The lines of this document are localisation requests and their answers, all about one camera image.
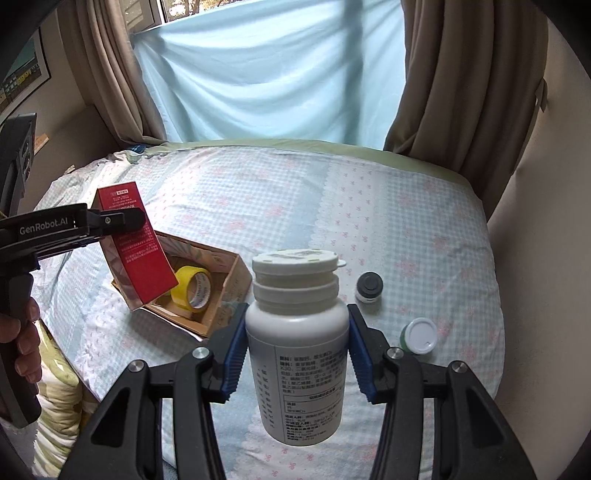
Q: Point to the brown curtain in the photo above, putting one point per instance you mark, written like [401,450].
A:
[466,92]
[122,69]

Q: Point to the red carton box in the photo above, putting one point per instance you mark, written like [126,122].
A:
[138,244]

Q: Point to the person's left hand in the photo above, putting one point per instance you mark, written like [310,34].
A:
[21,339]

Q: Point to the yellow floral quilt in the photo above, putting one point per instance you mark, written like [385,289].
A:
[51,406]

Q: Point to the cardboard box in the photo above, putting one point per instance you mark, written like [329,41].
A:
[184,277]

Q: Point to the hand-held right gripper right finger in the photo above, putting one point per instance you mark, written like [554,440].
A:
[359,350]

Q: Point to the yellow tape roll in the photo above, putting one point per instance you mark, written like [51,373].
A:
[193,288]

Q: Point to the checkered floral bed sheet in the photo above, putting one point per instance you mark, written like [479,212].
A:
[295,277]

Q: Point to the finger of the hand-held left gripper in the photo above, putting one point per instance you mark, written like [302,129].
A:
[121,222]

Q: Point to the green mattress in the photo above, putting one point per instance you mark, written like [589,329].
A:
[323,154]

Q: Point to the light blue window cloth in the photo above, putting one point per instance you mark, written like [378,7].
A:
[272,74]

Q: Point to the white pill bottle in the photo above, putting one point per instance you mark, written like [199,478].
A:
[296,350]

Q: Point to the framed wall picture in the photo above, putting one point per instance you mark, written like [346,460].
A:
[21,78]

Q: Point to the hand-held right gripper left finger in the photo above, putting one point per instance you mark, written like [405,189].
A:
[233,350]

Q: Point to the green jar with white lid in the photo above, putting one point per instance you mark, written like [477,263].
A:
[419,338]

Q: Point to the small black-lidded jar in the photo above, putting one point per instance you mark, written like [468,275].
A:
[368,288]

